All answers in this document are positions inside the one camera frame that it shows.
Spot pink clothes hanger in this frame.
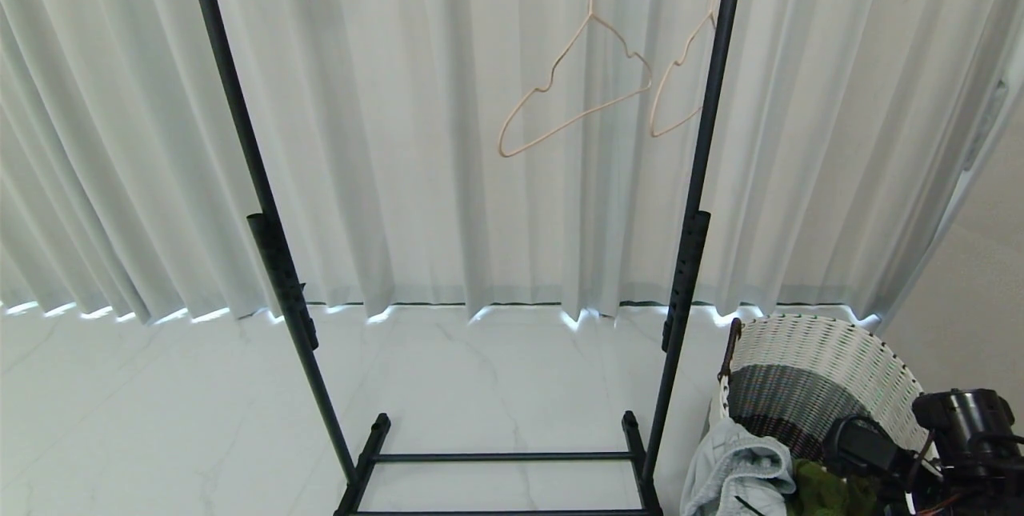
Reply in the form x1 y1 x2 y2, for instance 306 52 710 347
498 0 654 158
649 0 721 138

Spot green shirt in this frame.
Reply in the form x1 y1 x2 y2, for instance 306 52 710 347
788 458 881 516

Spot white laundry basket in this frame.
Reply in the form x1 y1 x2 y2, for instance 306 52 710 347
708 314 937 516

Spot white curtain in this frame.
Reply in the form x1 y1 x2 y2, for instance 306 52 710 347
0 0 1024 329

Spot pale grey shorts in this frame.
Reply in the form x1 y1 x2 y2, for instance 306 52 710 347
680 418 798 516

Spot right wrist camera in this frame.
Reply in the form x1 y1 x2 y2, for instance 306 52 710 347
822 414 917 481

